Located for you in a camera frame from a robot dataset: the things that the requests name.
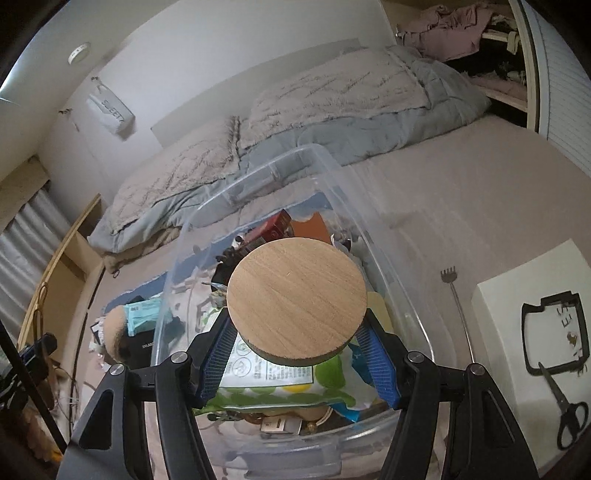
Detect beige fuzzy blanket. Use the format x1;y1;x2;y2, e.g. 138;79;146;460
104;222;185;278

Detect black camera on tripod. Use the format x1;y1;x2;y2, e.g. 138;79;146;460
0;318;70;455

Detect round wooden lid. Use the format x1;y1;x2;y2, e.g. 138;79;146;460
226;237;368;367

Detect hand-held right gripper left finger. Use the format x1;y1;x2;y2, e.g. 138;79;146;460
55;307;236;480

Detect black rectangular frame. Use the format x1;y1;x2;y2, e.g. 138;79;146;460
521;291;589;374

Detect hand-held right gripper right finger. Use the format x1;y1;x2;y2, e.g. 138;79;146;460
358;318;539;480

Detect black pouch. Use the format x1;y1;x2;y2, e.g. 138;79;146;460
124;335;160;370

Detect red box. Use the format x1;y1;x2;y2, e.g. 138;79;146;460
242;210;291;245

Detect beige fuzzy plush toy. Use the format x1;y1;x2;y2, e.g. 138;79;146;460
102;305;132;363

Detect dark brown small item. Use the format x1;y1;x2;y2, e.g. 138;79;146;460
215;235;252;289

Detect grey-blue duvet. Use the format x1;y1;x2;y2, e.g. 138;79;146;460
88;46;492;252

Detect black scissors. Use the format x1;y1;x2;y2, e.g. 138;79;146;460
538;361;589;450

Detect white hanging bag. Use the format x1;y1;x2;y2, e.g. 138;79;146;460
85;76;136;137

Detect metal back scratcher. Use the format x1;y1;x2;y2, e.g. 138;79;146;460
438;267;476;365

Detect grey curtain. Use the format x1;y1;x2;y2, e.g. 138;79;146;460
0;185;70;333

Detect brown leather sleeve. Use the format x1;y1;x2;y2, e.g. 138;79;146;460
291;213;334;245

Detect clear plastic storage bin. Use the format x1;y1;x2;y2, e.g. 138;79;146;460
152;143;455;480

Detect pile of pink clothes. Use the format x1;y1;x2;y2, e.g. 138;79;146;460
397;2;495;61

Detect teal wipes packet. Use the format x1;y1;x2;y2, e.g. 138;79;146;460
126;298;174;337

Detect beige textured pillow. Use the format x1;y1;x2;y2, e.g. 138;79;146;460
111;115;243;236
238;46;432;148

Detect white slatted closet door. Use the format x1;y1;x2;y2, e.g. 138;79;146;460
510;0;591;183

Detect green dotted white packet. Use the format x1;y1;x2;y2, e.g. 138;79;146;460
203;332;398;416

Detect cream closet frame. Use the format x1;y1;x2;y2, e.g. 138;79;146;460
383;0;541;134

